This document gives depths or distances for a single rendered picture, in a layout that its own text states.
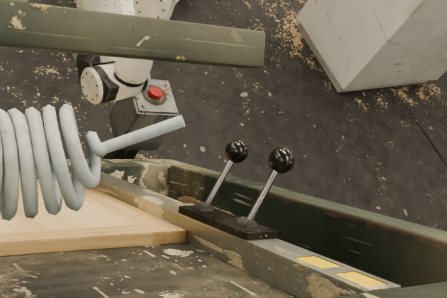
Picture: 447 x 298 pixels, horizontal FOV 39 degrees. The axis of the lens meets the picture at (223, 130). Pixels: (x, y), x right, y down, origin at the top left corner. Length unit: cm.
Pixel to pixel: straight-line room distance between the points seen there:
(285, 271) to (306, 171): 239
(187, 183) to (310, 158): 177
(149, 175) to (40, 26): 127
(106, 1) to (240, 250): 67
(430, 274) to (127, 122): 97
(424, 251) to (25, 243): 54
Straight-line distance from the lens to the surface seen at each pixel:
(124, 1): 281
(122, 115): 171
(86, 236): 92
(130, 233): 94
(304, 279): 74
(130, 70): 127
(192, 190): 147
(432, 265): 93
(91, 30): 31
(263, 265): 81
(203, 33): 33
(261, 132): 314
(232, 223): 89
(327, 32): 366
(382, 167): 349
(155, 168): 156
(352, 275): 72
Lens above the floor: 211
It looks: 44 degrees down
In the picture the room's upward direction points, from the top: 36 degrees clockwise
